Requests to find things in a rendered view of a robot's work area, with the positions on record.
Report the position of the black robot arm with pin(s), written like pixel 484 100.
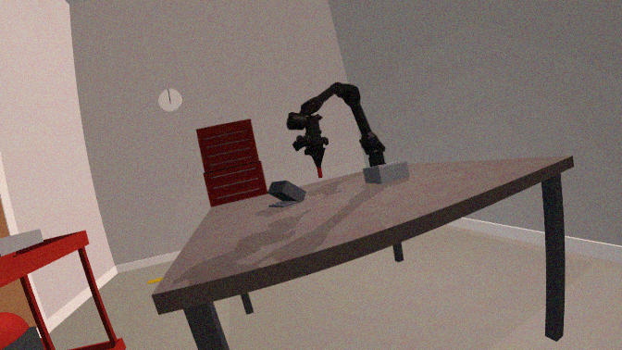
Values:
pixel 351 97

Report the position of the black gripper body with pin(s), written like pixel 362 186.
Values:
pixel 316 140

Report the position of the grey metal panel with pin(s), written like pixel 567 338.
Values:
pixel 286 192

